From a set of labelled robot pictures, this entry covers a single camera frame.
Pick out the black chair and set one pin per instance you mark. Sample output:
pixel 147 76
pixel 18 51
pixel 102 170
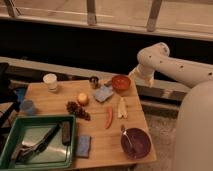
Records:
pixel 15 96

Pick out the blue plastic cup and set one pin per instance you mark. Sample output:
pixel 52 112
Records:
pixel 28 107

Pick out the peeled banana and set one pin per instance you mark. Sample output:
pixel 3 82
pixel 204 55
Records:
pixel 122 110

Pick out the yellow red apple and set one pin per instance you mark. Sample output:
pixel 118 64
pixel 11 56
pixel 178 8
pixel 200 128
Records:
pixel 82 99

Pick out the white paper cup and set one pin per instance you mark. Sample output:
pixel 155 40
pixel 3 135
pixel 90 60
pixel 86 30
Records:
pixel 51 81

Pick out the black tongs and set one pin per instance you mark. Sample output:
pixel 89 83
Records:
pixel 23 153

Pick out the red bowl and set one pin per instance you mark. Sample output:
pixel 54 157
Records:
pixel 121 83

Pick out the green plastic tray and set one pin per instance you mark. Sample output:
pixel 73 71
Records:
pixel 28 131

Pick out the small metal cup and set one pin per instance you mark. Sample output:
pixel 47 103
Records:
pixel 94 82

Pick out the metal spoon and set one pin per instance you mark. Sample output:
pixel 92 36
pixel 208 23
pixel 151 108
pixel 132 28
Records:
pixel 130 147

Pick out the dark grape bunch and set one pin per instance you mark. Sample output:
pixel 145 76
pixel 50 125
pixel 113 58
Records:
pixel 77 110

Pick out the dark purple bowl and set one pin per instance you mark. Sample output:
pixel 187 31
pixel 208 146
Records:
pixel 140 141

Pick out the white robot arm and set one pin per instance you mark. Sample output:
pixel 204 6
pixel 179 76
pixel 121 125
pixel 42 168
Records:
pixel 193 147

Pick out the dark brush block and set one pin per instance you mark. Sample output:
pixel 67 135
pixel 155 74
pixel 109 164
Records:
pixel 66 133

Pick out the red chili pepper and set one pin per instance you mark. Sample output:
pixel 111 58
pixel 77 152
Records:
pixel 109 117

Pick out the blue sponge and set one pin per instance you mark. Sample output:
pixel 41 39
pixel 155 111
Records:
pixel 83 146

